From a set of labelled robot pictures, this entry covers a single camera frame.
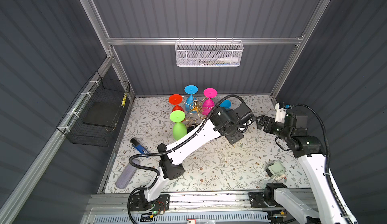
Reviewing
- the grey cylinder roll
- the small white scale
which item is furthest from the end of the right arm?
the grey cylinder roll

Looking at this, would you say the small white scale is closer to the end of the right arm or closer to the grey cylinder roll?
the end of the right arm

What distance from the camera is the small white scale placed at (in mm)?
791
